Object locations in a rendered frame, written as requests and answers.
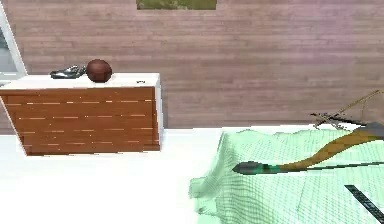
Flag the brown bow grey turquoise accents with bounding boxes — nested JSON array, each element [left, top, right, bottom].
[[231, 121, 384, 176]]

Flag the brown ball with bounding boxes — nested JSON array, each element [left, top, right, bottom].
[[86, 58, 113, 84]]

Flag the brown wooden chest of drawers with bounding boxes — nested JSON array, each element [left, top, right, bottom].
[[0, 72, 164, 157]]

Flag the green framed picture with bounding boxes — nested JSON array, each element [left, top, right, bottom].
[[135, 0, 218, 11]]

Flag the bed with pale green cover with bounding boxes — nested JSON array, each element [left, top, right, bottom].
[[188, 124, 384, 224]]

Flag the dark grey shoe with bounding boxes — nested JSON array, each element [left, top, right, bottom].
[[49, 64, 88, 80]]

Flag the dark crossbow with tan limbs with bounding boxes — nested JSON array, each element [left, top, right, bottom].
[[309, 89, 384, 131]]

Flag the white framed window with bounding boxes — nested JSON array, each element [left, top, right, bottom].
[[0, 3, 28, 87]]

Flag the black flat strip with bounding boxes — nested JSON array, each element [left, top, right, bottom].
[[343, 184, 384, 224]]

